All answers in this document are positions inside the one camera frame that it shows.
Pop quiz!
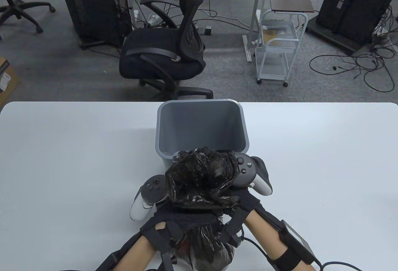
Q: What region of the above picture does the black mesh office chair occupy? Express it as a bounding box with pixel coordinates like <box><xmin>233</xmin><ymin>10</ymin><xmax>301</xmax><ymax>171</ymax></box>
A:
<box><xmin>119</xmin><ymin>0</ymin><xmax>214</xmax><ymax>100</ymax></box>

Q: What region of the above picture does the black floor cable tangle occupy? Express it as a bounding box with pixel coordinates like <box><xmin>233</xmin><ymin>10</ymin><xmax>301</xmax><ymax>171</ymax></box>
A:
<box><xmin>309</xmin><ymin>3</ymin><xmax>398</xmax><ymax>92</ymax></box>

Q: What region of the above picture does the black strapped arm pack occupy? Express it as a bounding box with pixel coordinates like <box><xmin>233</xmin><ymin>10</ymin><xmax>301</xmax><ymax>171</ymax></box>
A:
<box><xmin>267</xmin><ymin>220</ymin><xmax>322</xmax><ymax>271</ymax></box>
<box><xmin>95</xmin><ymin>234</ymin><xmax>143</xmax><ymax>271</ymax></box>

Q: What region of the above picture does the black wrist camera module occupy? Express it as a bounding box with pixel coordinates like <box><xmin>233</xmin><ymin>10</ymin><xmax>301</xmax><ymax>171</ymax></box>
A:
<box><xmin>160</xmin><ymin>251</ymin><xmax>178</xmax><ymax>271</ymax></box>
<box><xmin>219</xmin><ymin>224</ymin><xmax>244</xmax><ymax>248</ymax></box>

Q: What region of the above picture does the black computer tower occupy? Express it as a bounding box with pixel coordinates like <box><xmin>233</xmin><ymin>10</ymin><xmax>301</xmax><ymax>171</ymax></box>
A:
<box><xmin>59</xmin><ymin>0</ymin><xmax>132</xmax><ymax>49</ymax></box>

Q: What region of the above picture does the black garbage bag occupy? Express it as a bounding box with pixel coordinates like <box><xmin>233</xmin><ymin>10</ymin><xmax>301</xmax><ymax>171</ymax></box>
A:
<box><xmin>165</xmin><ymin>147</ymin><xmax>241</xmax><ymax>271</ymax></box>

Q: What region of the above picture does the braided black cable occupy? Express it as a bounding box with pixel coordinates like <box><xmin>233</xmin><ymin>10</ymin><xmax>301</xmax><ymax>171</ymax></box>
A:
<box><xmin>243</xmin><ymin>237</ymin><xmax>274</xmax><ymax>265</ymax></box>

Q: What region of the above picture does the person's right forearm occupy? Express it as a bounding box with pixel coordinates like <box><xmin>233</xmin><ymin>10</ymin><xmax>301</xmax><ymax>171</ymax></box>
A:
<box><xmin>244</xmin><ymin>210</ymin><xmax>316</xmax><ymax>271</ymax></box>

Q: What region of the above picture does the cardboard box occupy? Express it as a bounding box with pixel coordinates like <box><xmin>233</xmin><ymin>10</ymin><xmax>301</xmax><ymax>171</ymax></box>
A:
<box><xmin>0</xmin><ymin>57</ymin><xmax>21</xmax><ymax>106</ymax></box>

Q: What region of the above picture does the person's left hand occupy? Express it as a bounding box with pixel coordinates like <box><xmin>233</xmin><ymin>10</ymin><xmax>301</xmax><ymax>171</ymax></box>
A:
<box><xmin>140</xmin><ymin>201</ymin><xmax>224</xmax><ymax>253</ymax></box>

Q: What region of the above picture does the black equipment cabinet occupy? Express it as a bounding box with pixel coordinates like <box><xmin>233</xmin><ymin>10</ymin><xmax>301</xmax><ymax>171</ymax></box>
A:
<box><xmin>305</xmin><ymin>0</ymin><xmax>395</xmax><ymax>55</ymax></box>

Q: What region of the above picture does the person's right hand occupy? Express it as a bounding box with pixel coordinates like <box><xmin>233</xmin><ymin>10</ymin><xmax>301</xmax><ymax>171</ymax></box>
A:
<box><xmin>215</xmin><ymin>187</ymin><xmax>261</xmax><ymax>231</ymax></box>

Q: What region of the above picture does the white rolling cart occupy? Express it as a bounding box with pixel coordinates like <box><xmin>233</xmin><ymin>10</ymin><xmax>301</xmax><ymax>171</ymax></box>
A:
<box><xmin>255</xmin><ymin>10</ymin><xmax>308</xmax><ymax>87</ymax></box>

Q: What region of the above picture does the grey plastic trash bin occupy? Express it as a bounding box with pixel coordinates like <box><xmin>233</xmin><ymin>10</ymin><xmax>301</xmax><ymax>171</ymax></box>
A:
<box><xmin>156</xmin><ymin>99</ymin><xmax>250</xmax><ymax>169</ymax></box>

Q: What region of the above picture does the thin black cable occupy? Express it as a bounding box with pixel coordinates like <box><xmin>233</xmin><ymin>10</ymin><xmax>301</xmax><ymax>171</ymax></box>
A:
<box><xmin>320</xmin><ymin>261</ymin><xmax>358</xmax><ymax>271</ymax></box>

